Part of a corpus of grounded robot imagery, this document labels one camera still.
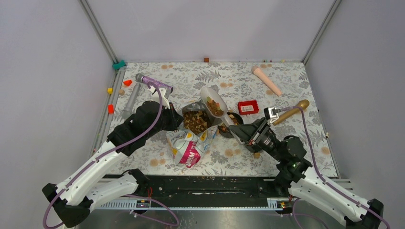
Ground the pet food kibble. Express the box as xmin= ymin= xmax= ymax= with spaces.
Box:
xmin=183 ymin=111 xmax=212 ymax=135

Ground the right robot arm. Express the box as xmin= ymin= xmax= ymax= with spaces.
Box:
xmin=229 ymin=118 xmax=384 ymax=229

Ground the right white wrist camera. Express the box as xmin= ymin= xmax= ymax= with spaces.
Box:
xmin=264 ymin=107 xmax=281 ymax=125

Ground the floral patterned table mat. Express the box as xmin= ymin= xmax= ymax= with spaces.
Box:
xmin=110 ymin=62 xmax=339 ymax=177

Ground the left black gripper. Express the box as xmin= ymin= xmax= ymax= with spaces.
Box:
xmin=146 ymin=102 xmax=185 ymax=138

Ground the pink toy microphone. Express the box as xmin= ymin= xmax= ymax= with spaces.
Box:
xmin=251 ymin=65 xmax=282 ymax=96

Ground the purple glitter toy microphone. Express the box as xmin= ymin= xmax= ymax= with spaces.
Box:
xmin=135 ymin=73 xmax=173 ymax=93

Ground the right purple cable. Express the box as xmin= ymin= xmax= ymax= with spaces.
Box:
xmin=277 ymin=106 xmax=390 ymax=229

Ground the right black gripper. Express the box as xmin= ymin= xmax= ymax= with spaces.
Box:
xmin=226 ymin=116 xmax=285 ymax=161

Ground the red triangular block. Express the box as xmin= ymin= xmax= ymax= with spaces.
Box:
xmin=123 ymin=80 xmax=133 ymax=87

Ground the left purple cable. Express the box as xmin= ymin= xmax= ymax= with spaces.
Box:
xmin=43 ymin=81 xmax=181 ymax=229

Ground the black bowl paw print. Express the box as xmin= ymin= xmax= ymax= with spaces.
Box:
xmin=218 ymin=112 xmax=244 ymax=138

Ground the red plastic box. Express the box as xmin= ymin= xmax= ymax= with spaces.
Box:
xmin=237 ymin=100 xmax=259 ymax=115

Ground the gold toy microphone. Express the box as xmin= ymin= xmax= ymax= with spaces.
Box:
xmin=273 ymin=99 xmax=310 ymax=125

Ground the red block on rail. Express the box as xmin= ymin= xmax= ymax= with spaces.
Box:
xmin=107 ymin=104 xmax=115 ymax=114

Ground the cat food bag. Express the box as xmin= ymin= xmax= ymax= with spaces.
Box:
xmin=166 ymin=101 xmax=222 ymax=168

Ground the grey toy microphone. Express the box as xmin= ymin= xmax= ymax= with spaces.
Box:
xmin=121 ymin=83 xmax=140 ymax=119

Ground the teal plastic block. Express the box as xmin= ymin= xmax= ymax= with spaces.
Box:
xmin=112 ymin=60 xmax=126 ymax=70

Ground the purple cable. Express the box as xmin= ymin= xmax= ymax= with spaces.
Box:
xmin=43 ymin=81 xmax=181 ymax=229
xmin=277 ymin=106 xmax=390 ymax=229

